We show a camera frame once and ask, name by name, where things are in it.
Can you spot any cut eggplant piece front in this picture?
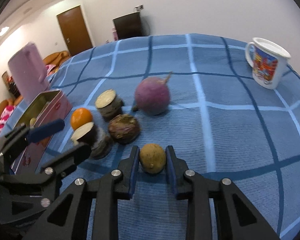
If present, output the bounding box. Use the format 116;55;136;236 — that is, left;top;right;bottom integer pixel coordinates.
71;122;113;159

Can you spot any cut eggplant piece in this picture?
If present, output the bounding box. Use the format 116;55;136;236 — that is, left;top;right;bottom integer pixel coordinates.
71;122;113;159
95;89;123;121

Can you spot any orange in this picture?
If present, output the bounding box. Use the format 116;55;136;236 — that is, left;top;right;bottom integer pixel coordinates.
70;108;93;131

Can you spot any dark passion fruit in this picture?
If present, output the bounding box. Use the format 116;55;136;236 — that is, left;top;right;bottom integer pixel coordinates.
108;114;141;145

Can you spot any cut eggplant piece back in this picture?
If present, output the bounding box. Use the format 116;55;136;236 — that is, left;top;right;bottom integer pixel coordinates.
95;89;123;121

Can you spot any brown kiwi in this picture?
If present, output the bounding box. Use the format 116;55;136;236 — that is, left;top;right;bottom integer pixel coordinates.
139;143;166;175

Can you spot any purple round radish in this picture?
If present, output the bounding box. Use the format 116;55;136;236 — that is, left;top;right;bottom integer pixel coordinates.
132;72;172;115

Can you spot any pink tin box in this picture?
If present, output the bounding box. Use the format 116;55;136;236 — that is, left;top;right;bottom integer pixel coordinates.
11;89;72;174

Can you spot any pink kettle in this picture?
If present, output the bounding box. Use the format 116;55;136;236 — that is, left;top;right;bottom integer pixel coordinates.
8;42;49;104

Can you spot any orange sofa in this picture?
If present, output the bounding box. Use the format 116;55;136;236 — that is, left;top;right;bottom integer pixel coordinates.
0;51;71;129

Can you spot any brown wooden door far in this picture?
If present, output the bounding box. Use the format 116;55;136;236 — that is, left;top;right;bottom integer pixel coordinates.
57;5;93;56

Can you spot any blue checked tablecloth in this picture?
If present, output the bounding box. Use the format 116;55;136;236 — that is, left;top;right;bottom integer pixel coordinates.
50;34;300;239

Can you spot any black television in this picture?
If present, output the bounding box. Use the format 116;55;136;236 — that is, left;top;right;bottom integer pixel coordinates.
113;12;143;40

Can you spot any white printed mug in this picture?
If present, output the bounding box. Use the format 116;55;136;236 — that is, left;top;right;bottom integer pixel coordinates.
245;37;291;90

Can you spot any wall socket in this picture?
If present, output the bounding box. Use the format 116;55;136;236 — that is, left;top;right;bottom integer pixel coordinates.
134;5;143;11

